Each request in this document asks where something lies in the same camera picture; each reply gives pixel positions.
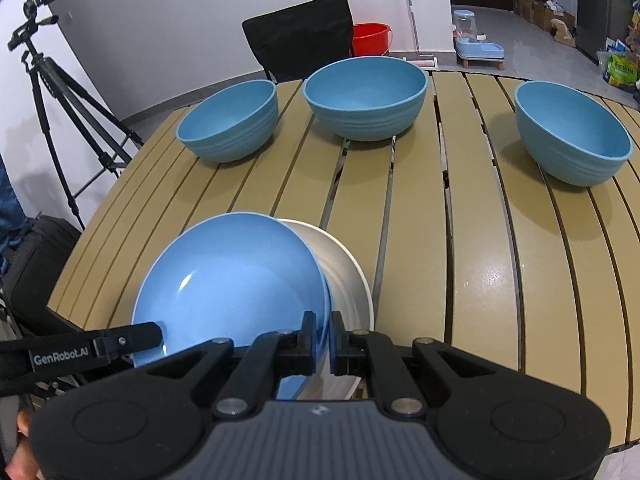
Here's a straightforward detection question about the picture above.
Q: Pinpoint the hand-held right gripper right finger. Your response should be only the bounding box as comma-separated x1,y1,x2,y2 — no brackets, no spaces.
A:
330,311,508,417

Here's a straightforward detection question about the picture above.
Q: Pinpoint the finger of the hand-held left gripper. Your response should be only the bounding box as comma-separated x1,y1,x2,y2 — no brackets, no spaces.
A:
95,321,165,361

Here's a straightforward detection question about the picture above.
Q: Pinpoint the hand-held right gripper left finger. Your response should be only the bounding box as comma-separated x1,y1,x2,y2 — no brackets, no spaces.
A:
132,310,318,419

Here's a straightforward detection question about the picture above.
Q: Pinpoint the large blue shallow plate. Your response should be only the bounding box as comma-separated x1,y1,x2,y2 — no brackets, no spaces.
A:
272,217,334,403

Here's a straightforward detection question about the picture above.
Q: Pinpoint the cream ribbed plate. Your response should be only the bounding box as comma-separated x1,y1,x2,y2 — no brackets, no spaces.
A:
276,218,375,402

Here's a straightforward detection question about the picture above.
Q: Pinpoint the small blue shallow plate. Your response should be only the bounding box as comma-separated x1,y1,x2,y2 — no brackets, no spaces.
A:
130,212,332,369

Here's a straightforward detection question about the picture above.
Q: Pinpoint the blue ribbed bowl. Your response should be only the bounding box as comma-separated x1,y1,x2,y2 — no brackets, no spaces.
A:
514,80,634,188
175,79,279,164
303,56,430,142

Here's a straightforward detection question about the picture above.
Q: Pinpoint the person's left hand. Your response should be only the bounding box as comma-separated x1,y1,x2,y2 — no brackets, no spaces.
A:
10,407,43,480

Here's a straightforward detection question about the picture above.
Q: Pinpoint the black suitcase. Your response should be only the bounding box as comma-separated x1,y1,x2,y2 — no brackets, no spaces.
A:
0,215,86,336

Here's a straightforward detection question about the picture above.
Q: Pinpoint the blue fabric bag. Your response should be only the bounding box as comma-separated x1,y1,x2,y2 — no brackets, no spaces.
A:
0,155,23,273

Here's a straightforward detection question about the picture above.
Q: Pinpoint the red plastic bucket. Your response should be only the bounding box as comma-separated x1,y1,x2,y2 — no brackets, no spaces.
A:
352,22,394,57

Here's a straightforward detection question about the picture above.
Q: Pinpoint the black folding chair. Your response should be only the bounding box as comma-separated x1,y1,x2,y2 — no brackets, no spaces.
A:
241,0,356,84

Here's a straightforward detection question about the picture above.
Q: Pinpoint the blue pet water dispenser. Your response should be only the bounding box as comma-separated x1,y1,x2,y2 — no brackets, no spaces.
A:
452,7,506,69

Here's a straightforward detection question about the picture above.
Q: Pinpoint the tan wooden object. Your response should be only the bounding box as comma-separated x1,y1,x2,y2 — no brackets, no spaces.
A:
549,17,577,49

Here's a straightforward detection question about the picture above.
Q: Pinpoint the open cardboard box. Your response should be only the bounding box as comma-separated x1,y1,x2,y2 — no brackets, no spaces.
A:
530,0,566,31

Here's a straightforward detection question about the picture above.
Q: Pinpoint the green pet food bag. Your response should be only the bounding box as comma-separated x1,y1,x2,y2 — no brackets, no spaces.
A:
602,51,640,87

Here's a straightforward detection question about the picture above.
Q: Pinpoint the grey refrigerator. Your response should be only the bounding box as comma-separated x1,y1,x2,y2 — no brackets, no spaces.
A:
575,0,614,53

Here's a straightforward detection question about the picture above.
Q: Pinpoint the black camera tripod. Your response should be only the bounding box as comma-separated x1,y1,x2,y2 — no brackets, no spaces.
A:
7,5,146,233

